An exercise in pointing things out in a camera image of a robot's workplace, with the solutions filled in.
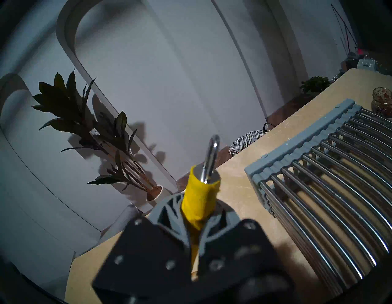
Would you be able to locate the tall potted plant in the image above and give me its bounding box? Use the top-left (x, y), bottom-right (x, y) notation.
top-left (32, 70), bottom-right (163, 202)

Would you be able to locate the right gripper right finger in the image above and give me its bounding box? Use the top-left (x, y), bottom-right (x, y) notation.
top-left (197, 200), bottom-right (296, 304)

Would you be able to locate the grey dish drying rack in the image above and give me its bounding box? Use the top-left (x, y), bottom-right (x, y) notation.
top-left (244, 99), bottom-right (392, 296)

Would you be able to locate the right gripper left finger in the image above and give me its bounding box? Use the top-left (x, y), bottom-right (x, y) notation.
top-left (91, 192), bottom-right (197, 304)

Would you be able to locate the red handled broom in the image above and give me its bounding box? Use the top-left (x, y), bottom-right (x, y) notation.
top-left (331, 3), bottom-right (368, 54)

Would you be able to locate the bushy small potted plant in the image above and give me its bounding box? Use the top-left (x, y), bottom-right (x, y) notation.
top-left (300, 76), bottom-right (332, 96)

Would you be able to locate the yellow handled butter knife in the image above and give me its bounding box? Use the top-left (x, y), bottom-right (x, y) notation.
top-left (181, 135), bottom-right (221, 281)

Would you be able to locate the woven wicker basket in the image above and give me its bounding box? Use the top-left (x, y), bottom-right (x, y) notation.
top-left (229, 123), bottom-right (276, 157)

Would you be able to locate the glass jam jar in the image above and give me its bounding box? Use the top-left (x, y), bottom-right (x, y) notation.
top-left (371, 87), bottom-right (392, 118)

